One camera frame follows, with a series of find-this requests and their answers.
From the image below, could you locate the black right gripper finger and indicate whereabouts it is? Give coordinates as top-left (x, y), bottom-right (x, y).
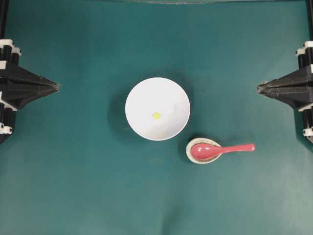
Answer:
top-left (258, 87), bottom-right (311, 110)
top-left (258, 65), bottom-right (311, 89)

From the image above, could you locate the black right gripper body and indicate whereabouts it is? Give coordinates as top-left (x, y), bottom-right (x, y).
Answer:
top-left (295, 41), bottom-right (313, 143)

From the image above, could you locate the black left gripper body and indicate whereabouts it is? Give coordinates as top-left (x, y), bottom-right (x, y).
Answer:
top-left (0, 39), bottom-right (21, 143)

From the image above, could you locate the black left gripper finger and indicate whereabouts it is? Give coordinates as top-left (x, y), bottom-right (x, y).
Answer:
top-left (9, 64), bottom-right (59, 88)
top-left (9, 87), bottom-right (59, 110)

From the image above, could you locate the pink ceramic spoon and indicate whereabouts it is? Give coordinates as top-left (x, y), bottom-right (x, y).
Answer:
top-left (191, 143), bottom-right (255, 159)

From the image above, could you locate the yellow hexagonal prism block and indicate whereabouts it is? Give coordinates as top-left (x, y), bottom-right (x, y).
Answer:
top-left (152, 112), bottom-right (161, 120)

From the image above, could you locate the speckled egg-shaped spoon rest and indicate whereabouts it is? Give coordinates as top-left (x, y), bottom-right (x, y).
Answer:
top-left (186, 138), bottom-right (221, 165)

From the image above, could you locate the white round bowl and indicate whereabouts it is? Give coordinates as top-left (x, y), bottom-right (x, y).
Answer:
top-left (125, 77), bottom-right (191, 141)

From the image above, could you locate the green table mat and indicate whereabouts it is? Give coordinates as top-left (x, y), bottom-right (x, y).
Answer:
top-left (0, 0), bottom-right (313, 235)

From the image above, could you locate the black left frame post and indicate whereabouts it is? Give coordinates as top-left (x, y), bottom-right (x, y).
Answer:
top-left (0, 0), bottom-right (9, 39)

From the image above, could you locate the black frame post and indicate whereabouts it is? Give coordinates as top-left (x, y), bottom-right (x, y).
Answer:
top-left (0, 0), bottom-right (9, 39)
top-left (306, 0), bottom-right (313, 41)

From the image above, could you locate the black right frame post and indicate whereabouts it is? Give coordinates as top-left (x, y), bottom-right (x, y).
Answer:
top-left (306, 0), bottom-right (313, 41)

